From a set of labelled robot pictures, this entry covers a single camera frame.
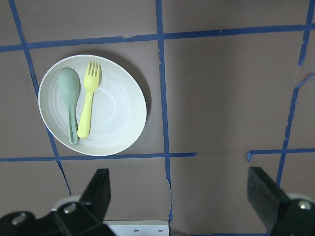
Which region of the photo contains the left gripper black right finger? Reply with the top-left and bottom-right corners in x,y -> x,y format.
247,167 -> 315,236

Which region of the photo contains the grey-green plastic spoon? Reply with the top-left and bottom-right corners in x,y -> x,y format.
57,67 -> 80,145

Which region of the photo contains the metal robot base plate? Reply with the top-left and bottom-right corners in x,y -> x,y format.
103,220 -> 170,236

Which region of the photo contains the yellow plastic fork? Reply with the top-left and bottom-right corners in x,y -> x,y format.
77,61 -> 101,139

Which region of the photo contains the white round plate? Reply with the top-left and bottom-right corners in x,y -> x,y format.
38,55 -> 147,156

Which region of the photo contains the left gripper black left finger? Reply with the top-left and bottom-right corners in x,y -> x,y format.
0,169 -> 115,236

